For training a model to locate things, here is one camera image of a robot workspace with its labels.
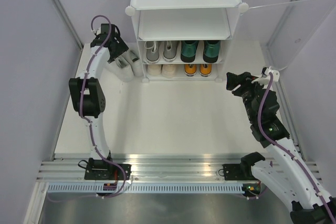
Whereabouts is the beige lace sneaker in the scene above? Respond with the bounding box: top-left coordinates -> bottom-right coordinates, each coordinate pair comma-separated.
147,64 -> 162,79
161,64 -> 177,78

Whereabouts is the white slotted cable duct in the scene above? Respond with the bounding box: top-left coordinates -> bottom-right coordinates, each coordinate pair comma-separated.
48,183 -> 244,194

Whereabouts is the orange canvas sneaker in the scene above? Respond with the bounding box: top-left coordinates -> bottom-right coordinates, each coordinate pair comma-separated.
184,64 -> 197,77
199,63 -> 212,77

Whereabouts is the translucent cabinet door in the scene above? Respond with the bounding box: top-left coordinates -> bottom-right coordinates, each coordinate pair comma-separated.
218,0 -> 335,79

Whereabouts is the green heeled shoe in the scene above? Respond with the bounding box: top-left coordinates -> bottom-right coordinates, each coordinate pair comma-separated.
203,40 -> 221,63
181,40 -> 199,63

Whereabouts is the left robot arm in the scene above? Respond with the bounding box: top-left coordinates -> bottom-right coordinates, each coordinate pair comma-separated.
69,24 -> 131,183

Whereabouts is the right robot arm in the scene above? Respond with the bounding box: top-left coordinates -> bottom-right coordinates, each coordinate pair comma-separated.
226,68 -> 335,223

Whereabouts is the white sneaker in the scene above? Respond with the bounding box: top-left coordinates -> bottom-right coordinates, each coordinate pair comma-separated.
122,49 -> 143,77
105,56 -> 134,82

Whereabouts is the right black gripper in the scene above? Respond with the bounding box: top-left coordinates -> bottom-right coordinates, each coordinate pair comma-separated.
226,71 -> 268,121

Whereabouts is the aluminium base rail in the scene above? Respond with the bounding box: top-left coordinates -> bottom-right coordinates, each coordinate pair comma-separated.
36,152 -> 323,183

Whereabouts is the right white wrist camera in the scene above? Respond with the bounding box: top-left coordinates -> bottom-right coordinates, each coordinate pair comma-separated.
252,67 -> 280,85

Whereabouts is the white plastic shoe cabinet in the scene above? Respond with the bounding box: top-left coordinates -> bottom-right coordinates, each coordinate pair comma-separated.
125,0 -> 248,83

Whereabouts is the grey canvas sneaker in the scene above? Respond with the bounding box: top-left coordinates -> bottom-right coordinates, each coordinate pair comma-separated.
163,40 -> 179,62
144,41 -> 160,63

